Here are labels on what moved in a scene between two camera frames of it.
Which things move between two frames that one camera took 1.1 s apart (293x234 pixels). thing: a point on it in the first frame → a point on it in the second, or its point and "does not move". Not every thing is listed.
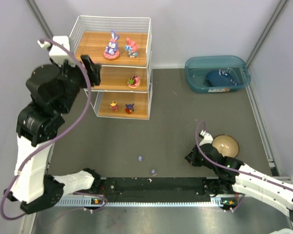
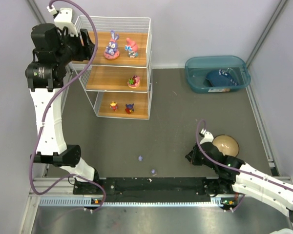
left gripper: x=81 y=70 → x=80 y=46
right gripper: x=194 y=157 does not move
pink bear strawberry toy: x=134 y=82 does not move
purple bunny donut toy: x=111 y=51 does not move
